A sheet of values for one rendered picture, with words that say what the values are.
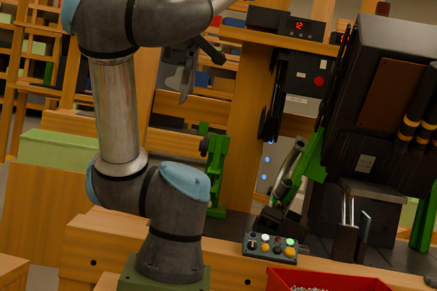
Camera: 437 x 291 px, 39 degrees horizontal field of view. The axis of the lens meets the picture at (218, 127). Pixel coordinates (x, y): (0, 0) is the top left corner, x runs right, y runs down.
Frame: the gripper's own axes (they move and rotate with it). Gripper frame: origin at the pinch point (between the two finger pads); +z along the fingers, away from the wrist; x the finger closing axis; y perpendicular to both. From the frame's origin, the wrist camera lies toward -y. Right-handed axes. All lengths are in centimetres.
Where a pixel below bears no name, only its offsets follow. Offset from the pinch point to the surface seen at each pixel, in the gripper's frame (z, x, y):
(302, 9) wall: -159, -1038, -124
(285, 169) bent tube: 19, -43, -34
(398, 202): 18, -11, -62
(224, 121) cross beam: 9, -74, -11
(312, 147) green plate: 8.8, -28.1, -38.9
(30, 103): 103, -928, 331
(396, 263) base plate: 39, -28, -71
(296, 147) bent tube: 10, -36, -35
